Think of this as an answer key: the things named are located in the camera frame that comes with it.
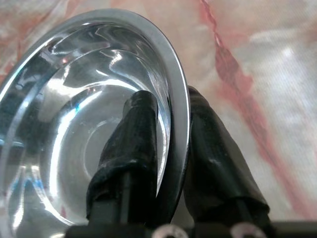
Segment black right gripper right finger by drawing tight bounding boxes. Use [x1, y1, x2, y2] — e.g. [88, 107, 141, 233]
[183, 85, 273, 227]

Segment shiny steel bowl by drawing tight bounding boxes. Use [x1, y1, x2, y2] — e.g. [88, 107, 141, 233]
[0, 8, 191, 238]

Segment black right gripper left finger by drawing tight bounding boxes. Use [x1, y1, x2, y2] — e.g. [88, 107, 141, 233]
[86, 90, 159, 227]

